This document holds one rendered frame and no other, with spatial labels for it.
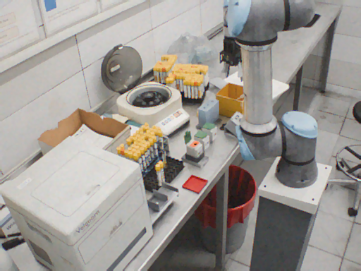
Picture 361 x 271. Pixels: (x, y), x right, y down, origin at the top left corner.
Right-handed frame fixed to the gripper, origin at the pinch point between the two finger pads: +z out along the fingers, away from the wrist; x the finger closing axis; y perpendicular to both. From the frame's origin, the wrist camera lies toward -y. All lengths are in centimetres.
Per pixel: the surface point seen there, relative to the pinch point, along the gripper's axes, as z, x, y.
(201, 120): 12.7, -5.9, 19.7
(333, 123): 105, 28, -148
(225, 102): 10.1, -1.3, 6.2
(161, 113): 8.1, -19.5, 28.6
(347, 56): 64, 22, -203
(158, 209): 13, 7, 69
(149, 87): 6.5, -35.4, 15.5
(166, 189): 13, 4, 60
